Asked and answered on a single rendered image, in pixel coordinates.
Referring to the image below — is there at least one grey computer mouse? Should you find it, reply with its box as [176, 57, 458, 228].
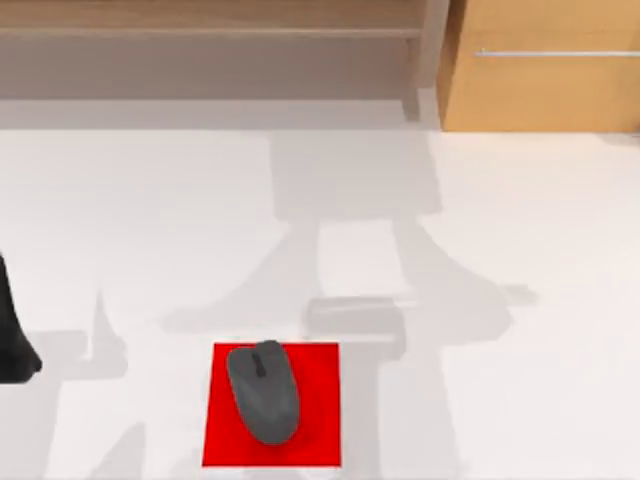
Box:
[226, 339, 302, 447]

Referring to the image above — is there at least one red square mat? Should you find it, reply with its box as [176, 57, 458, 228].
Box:
[201, 341, 344, 469]

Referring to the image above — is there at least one open wooden shelf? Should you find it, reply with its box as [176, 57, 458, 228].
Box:
[0, 0, 452, 123]

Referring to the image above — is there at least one wooden cupboard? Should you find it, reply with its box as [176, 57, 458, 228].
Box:
[436, 0, 640, 134]

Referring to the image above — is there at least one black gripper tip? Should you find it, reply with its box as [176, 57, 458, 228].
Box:
[0, 255, 44, 386]

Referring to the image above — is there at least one long metal handle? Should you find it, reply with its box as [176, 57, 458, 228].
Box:
[474, 49, 640, 59]

